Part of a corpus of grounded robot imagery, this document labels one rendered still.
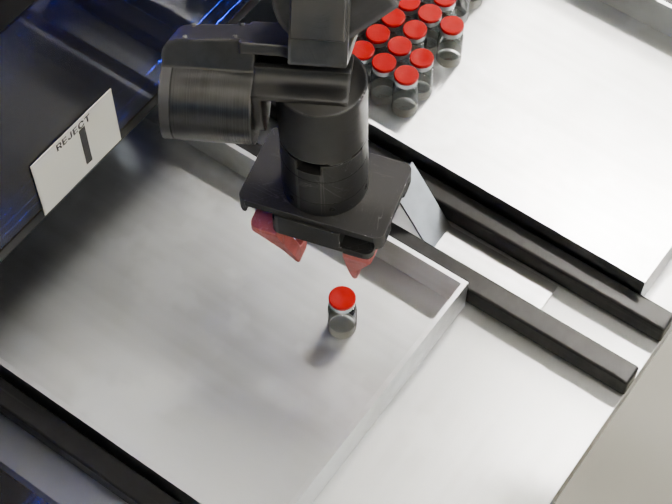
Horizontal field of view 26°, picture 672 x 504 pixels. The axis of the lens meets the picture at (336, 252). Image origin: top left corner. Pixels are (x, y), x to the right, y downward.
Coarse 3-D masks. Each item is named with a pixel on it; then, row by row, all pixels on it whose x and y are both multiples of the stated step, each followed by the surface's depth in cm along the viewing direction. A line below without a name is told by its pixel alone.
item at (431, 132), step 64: (512, 0) 131; (576, 0) 131; (640, 0) 128; (512, 64) 127; (576, 64) 127; (640, 64) 127; (384, 128) 119; (448, 128) 123; (512, 128) 123; (576, 128) 123; (640, 128) 123; (512, 192) 119; (576, 192) 119; (640, 192) 119; (576, 256) 114; (640, 256) 116
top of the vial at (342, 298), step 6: (336, 288) 109; (342, 288) 109; (348, 288) 109; (330, 294) 109; (336, 294) 109; (342, 294) 109; (348, 294) 109; (354, 294) 109; (330, 300) 109; (336, 300) 109; (342, 300) 109; (348, 300) 109; (354, 300) 109; (336, 306) 108; (342, 306) 108; (348, 306) 108
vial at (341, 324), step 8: (328, 304) 110; (328, 312) 110; (336, 312) 109; (344, 312) 109; (352, 312) 109; (328, 320) 111; (336, 320) 110; (344, 320) 110; (352, 320) 110; (328, 328) 112; (336, 328) 111; (344, 328) 111; (352, 328) 111; (336, 336) 112; (344, 336) 112
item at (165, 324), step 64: (128, 192) 119; (192, 192) 119; (64, 256) 116; (128, 256) 116; (192, 256) 116; (256, 256) 116; (320, 256) 116; (384, 256) 115; (0, 320) 113; (64, 320) 113; (128, 320) 113; (192, 320) 113; (256, 320) 113; (320, 320) 113; (384, 320) 113; (448, 320) 112; (64, 384) 110; (128, 384) 110; (192, 384) 110; (256, 384) 110; (320, 384) 110; (384, 384) 106; (128, 448) 104; (192, 448) 107; (256, 448) 107; (320, 448) 107
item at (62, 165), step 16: (112, 96) 105; (96, 112) 104; (112, 112) 106; (80, 128) 103; (96, 128) 105; (112, 128) 107; (64, 144) 102; (80, 144) 104; (96, 144) 106; (112, 144) 108; (48, 160) 102; (64, 160) 103; (80, 160) 105; (96, 160) 107; (48, 176) 103; (64, 176) 105; (80, 176) 107; (48, 192) 104; (64, 192) 106; (48, 208) 105
